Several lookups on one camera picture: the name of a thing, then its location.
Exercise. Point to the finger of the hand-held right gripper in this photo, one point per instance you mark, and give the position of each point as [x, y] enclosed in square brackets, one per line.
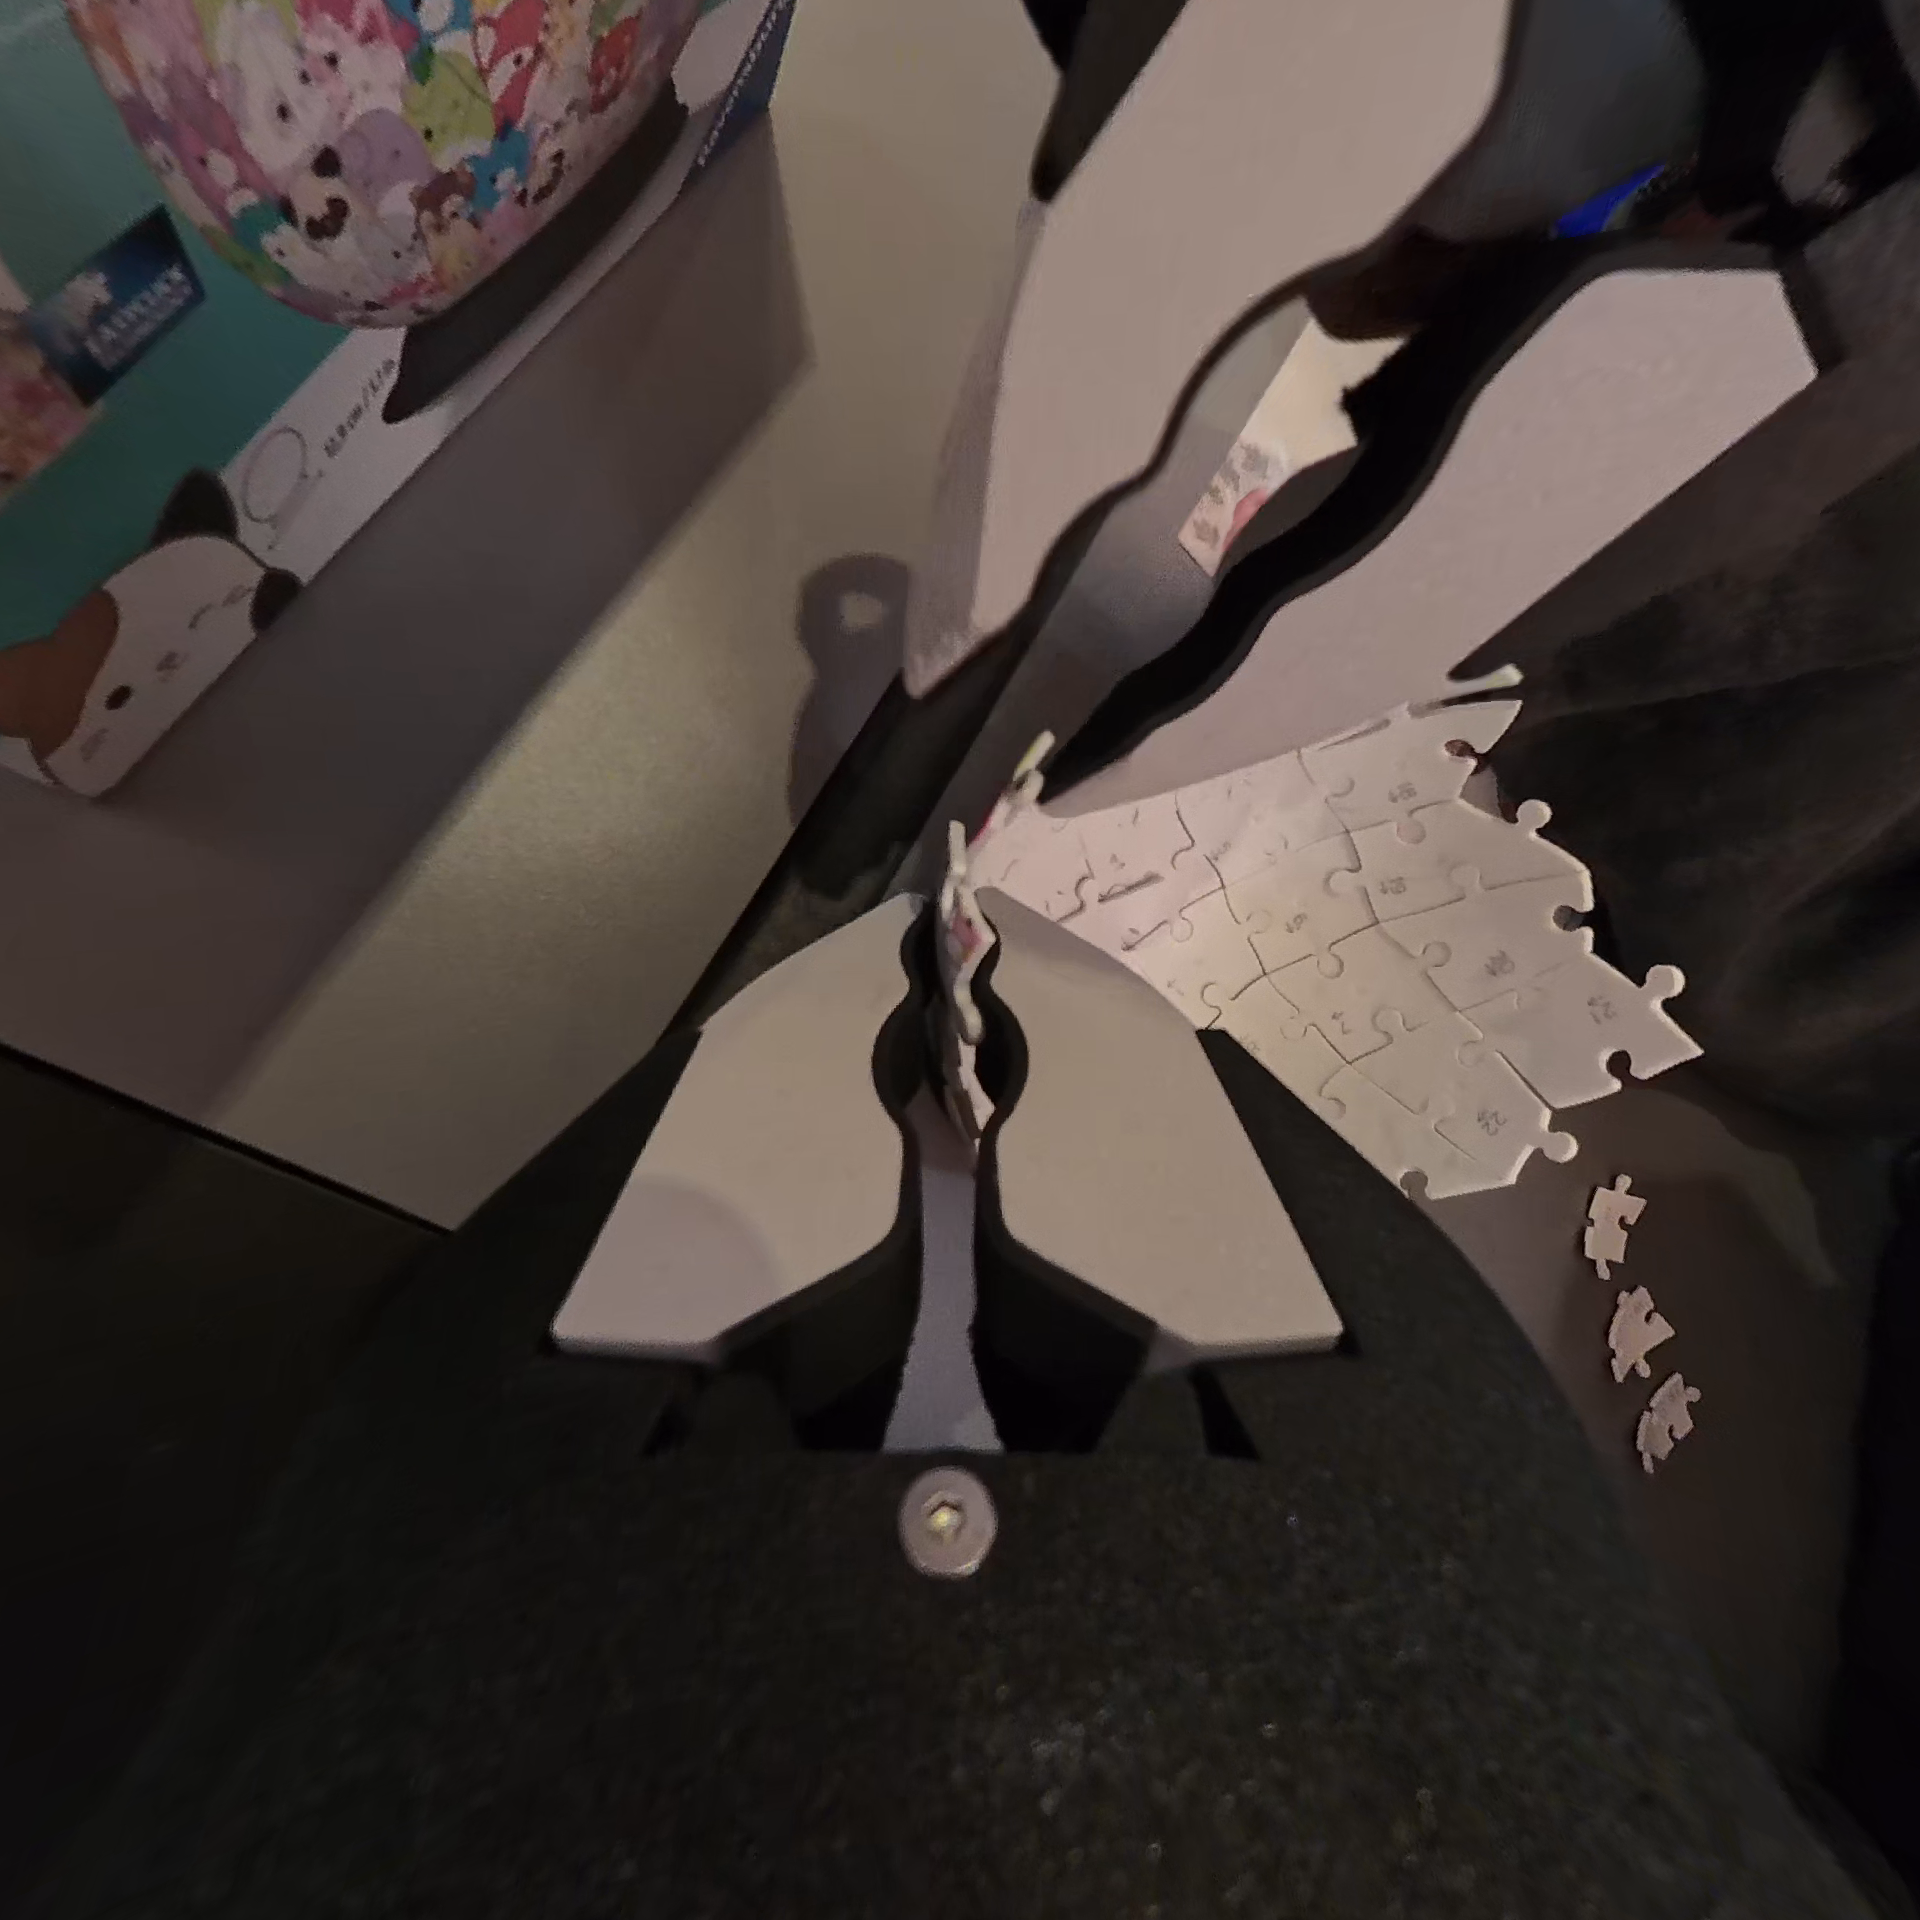
[1533, 480]
[1200, 211]

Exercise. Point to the partly built white puzzle ball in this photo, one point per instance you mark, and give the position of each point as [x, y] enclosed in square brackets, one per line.
[1381, 932]

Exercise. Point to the white puzzle piece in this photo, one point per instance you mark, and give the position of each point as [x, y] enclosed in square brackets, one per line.
[1615, 1219]
[968, 961]
[1640, 1332]
[1667, 1421]

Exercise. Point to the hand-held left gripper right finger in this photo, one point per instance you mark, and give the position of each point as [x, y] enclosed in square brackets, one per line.
[1170, 1187]

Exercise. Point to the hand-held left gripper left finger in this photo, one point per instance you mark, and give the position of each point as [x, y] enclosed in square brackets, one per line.
[737, 1187]

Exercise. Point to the person's dark clothing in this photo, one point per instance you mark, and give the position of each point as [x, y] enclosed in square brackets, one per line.
[1801, 901]

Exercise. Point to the printed instruction sheet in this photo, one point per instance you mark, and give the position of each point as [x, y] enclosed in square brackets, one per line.
[1247, 480]

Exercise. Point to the colourful puzzle ball box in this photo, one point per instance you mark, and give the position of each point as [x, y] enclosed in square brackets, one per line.
[301, 300]

